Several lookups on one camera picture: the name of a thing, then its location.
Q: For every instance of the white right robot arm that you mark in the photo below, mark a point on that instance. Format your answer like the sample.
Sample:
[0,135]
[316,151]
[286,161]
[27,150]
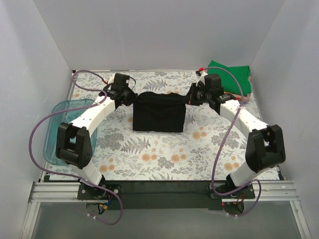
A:
[265,143]

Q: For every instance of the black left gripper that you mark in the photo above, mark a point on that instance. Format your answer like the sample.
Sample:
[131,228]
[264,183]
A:
[131,96]

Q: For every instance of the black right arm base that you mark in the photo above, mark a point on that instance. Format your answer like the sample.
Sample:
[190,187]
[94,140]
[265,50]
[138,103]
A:
[237,197]

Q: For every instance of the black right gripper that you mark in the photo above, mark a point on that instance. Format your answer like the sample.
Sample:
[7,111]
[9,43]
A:
[192,94]

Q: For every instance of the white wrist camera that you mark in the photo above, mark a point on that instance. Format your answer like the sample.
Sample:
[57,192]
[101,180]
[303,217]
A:
[109,80]
[201,73]

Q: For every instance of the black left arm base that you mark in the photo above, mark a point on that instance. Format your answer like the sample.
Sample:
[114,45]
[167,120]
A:
[99,193]

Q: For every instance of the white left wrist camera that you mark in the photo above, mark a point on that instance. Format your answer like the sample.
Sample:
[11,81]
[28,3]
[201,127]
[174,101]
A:
[109,80]

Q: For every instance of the black t-shirt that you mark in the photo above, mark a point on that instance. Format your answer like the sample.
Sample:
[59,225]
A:
[159,112]

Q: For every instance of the aluminium frame rail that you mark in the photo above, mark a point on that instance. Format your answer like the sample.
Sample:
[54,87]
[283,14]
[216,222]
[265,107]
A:
[189,194]

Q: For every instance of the teal plastic bin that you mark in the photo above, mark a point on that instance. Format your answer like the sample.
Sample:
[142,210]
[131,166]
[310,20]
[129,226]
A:
[54,122]

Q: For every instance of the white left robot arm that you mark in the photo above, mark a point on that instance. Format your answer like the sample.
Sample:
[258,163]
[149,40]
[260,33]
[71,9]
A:
[74,145]

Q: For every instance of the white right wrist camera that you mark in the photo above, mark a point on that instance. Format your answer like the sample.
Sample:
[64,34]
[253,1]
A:
[201,73]

